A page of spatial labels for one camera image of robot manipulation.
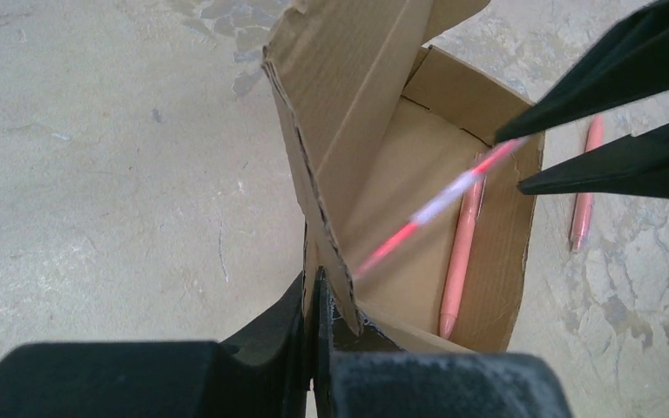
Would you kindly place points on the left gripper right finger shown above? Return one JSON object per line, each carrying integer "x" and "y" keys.
{"x": 371, "y": 375}

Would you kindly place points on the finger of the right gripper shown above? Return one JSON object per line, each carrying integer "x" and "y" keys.
{"x": 637, "y": 166}
{"x": 628, "y": 63}

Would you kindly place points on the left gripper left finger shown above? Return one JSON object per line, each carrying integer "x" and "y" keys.
{"x": 256, "y": 372}

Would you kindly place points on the brown cardboard box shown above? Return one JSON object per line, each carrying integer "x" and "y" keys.
{"x": 376, "y": 122}

